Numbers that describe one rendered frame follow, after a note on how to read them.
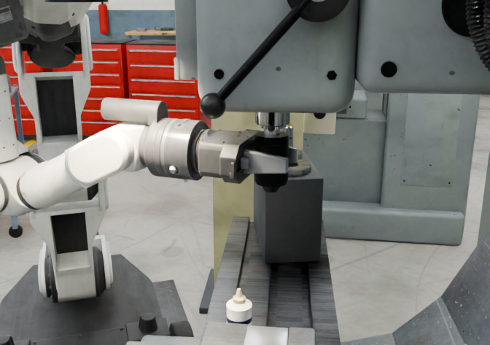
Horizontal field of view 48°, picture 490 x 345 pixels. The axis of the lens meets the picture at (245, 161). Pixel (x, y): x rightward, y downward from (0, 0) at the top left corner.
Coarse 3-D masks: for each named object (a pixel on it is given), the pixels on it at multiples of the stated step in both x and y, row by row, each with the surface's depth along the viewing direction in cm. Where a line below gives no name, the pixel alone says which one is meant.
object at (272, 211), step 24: (288, 168) 115; (312, 168) 119; (264, 192) 115; (288, 192) 113; (312, 192) 114; (264, 216) 116; (288, 216) 115; (312, 216) 115; (264, 240) 117; (288, 240) 116; (312, 240) 117
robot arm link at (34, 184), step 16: (16, 160) 95; (32, 160) 97; (48, 160) 91; (16, 176) 92; (32, 176) 90; (48, 176) 88; (64, 176) 87; (16, 192) 91; (32, 192) 90; (48, 192) 89; (64, 192) 89; (16, 208) 92; (32, 208) 92
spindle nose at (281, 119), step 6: (258, 114) 74; (264, 114) 74; (276, 114) 73; (282, 114) 74; (288, 114) 75; (258, 120) 75; (264, 120) 74; (276, 120) 74; (282, 120) 74; (288, 120) 75; (276, 126) 74
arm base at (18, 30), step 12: (0, 0) 88; (12, 0) 91; (0, 12) 88; (12, 12) 91; (0, 24) 89; (12, 24) 91; (24, 24) 94; (0, 36) 89; (12, 36) 91; (24, 36) 94
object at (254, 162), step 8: (248, 152) 75; (256, 152) 75; (264, 152) 75; (248, 160) 75; (256, 160) 75; (264, 160) 75; (272, 160) 74; (280, 160) 74; (248, 168) 75; (256, 168) 75; (264, 168) 75; (272, 168) 74; (280, 168) 74
